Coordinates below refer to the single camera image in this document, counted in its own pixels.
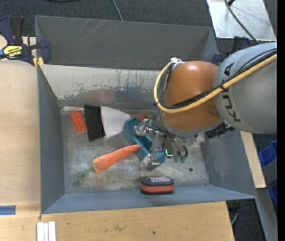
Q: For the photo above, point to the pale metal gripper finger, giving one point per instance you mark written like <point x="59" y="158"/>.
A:
<point x="145" y="162"/>
<point x="153" y="165"/>

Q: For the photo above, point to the teal plastic box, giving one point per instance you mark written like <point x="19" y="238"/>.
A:
<point x="139" y="140"/>

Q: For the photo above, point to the orange toy carrot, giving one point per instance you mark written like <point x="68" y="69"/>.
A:
<point x="112" y="158"/>

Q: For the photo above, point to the black and white brush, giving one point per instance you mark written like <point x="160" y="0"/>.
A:
<point x="102" y="122"/>

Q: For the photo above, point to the orange dotted flat block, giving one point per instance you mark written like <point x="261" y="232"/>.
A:
<point x="78" y="122"/>

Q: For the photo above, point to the grey metal bin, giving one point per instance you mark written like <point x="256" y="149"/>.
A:
<point x="122" y="46"/>

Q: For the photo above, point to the pale wood board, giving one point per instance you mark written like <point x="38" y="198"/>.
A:
<point x="14" y="134"/>

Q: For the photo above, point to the black cylinder on white bracket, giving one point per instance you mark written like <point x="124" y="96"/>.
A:
<point x="217" y="131"/>

